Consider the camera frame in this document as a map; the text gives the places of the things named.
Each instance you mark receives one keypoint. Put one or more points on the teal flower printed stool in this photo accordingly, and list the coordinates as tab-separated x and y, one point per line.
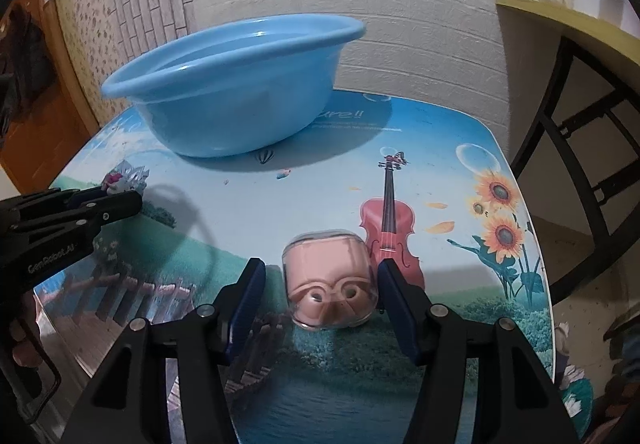
575	374

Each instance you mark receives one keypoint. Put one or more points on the pink earbud case with charm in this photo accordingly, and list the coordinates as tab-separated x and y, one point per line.
327	284

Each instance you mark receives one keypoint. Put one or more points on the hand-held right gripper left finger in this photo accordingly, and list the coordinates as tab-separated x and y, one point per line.
245	309

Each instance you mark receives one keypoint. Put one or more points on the blue plastic basin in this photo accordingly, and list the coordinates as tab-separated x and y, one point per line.
235	114

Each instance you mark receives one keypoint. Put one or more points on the wooden door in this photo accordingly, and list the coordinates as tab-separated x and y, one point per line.
65	74

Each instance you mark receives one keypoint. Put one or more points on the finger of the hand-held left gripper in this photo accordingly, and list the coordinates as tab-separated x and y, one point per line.
87	196
115	209

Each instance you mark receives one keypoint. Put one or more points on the dark hanging cloth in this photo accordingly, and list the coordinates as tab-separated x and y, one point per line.
30	54

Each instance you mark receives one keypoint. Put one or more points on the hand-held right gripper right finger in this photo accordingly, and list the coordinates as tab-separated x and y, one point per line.
400	309

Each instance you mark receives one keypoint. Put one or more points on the person's left hand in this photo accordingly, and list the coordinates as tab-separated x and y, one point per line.
25	344

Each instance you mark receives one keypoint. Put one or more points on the scenic printed desktop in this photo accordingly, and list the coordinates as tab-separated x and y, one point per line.
300	204

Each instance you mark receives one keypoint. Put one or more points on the yellow folding side table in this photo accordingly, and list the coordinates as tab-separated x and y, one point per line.
575	29

